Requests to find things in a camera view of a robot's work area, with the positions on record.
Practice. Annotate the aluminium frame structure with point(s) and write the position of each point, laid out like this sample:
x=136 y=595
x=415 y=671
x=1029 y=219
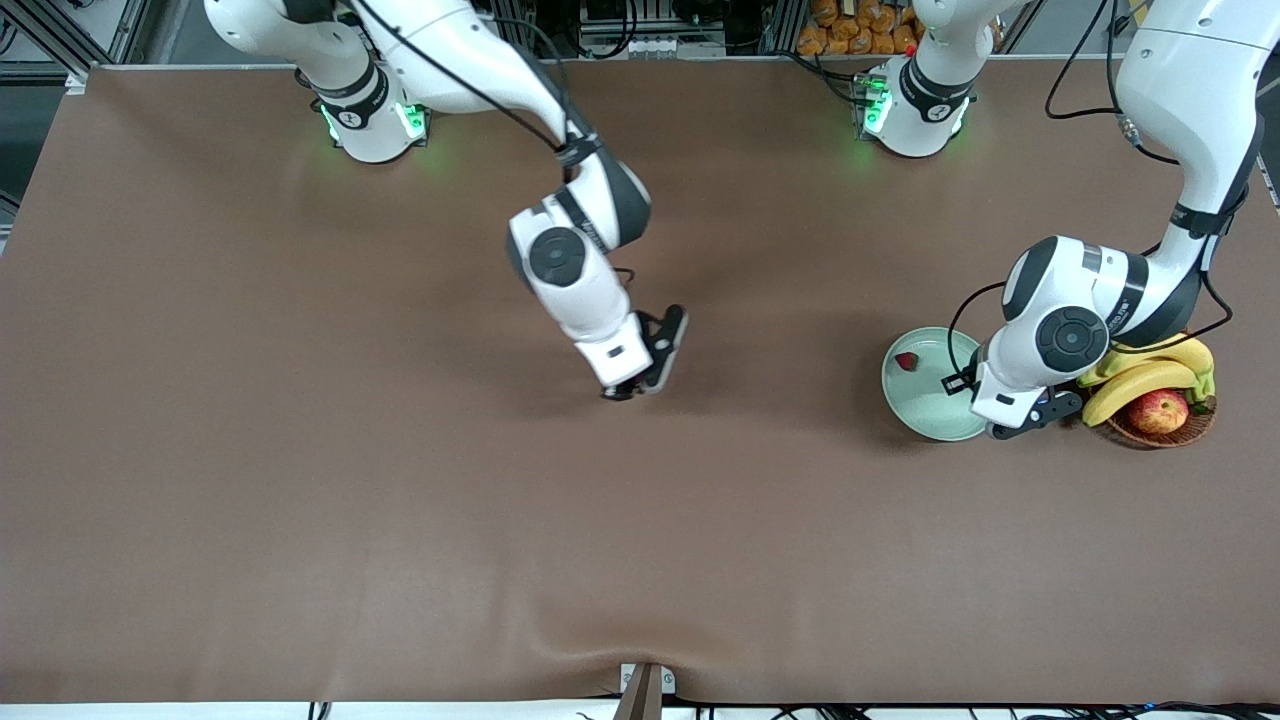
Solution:
x=135 y=30

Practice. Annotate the yellow banana bunch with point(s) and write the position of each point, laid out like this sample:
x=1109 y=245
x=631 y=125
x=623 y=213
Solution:
x=1150 y=380

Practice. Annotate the pile of orange bread rolls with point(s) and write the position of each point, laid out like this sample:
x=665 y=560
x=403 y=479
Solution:
x=855 y=25

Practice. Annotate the red yellow apple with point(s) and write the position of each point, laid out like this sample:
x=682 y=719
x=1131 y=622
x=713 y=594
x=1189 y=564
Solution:
x=1158 y=412

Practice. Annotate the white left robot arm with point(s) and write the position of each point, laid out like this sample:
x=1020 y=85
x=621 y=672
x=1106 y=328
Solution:
x=1190 y=80

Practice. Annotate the grey metal mount bracket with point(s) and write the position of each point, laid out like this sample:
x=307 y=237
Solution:
x=643 y=692

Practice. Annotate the pale green round plate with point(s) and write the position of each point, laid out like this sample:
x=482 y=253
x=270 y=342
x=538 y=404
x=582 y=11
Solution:
x=920 y=410

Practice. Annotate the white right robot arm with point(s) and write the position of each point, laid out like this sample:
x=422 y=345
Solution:
x=590 y=300

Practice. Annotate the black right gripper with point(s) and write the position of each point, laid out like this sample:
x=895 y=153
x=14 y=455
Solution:
x=624 y=390

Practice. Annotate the brown table cover mat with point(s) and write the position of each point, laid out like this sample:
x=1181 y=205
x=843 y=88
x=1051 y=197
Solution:
x=640 y=550

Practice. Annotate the white connector block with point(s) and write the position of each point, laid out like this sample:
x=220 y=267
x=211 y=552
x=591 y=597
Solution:
x=650 y=46

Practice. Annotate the aluminium profile post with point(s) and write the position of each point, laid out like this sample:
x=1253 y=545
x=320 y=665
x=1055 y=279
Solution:
x=520 y=12
x=785 y=20

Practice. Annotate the red toy strawberry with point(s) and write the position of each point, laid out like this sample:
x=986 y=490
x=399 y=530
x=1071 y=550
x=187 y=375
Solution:
x=906 y=361

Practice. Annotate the brown wicker basket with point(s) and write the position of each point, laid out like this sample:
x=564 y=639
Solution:
x=1170 y=435

